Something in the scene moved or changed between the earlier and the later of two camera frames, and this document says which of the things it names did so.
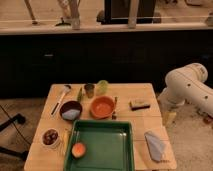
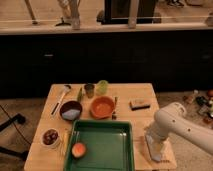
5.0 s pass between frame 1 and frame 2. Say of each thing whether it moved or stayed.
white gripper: moved
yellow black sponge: stayed
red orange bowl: stayed
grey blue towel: stayed
